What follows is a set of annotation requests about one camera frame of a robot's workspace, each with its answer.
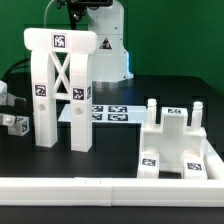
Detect white chair seat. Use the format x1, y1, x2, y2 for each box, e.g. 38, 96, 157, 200
139, 98, 206, 173

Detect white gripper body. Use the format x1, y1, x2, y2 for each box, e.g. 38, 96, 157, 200
0, 80, 26, 125

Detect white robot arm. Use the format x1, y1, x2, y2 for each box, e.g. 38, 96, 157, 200
24, 0, 132, 103

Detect white cube nut front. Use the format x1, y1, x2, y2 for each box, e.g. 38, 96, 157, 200
8, 116, 30, 136

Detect white tag base sheet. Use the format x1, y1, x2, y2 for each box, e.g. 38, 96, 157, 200
57, 103, 149, 124

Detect grey cable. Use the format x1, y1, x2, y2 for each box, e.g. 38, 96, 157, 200
43, 0, 56, 29

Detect white L-shaped fence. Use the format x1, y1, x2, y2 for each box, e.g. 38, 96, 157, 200
0, 145, 224, 207

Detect white long chair back bar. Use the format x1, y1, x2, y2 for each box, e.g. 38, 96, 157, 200
24, 28, 97, 152

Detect black cables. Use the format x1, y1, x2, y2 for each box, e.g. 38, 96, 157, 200
4, 58, 34, 79

